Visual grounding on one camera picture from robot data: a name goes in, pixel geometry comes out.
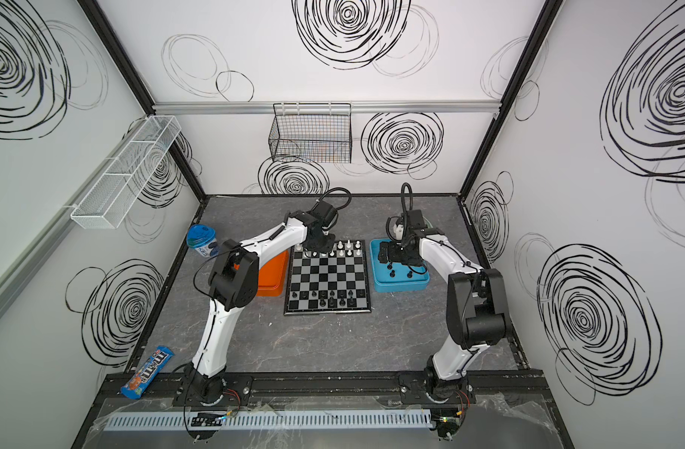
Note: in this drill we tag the orange tray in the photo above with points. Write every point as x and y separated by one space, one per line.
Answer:
272 276

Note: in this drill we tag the blue lidded cup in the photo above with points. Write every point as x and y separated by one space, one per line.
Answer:
202 239

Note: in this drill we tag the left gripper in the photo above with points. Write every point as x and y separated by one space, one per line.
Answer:
319 241

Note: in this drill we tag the white cable duct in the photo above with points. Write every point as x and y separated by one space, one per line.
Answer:
269 420

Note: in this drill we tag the chess board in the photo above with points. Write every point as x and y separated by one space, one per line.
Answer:
335 282

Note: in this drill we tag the candy packet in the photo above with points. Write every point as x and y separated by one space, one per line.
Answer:
140 381

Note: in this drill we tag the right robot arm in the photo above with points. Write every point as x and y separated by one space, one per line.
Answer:
476 308

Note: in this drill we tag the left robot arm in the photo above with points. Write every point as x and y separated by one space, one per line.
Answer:
233 284

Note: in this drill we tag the blue tray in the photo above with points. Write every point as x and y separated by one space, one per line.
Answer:
398 277

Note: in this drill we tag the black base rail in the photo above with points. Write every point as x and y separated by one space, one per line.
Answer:
411 386

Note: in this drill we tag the white wire shelf basket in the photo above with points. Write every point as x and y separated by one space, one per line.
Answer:
141 171

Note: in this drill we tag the black wire basket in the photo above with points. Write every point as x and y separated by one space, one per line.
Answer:
315 131

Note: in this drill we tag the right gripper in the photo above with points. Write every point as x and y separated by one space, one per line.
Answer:
390 253

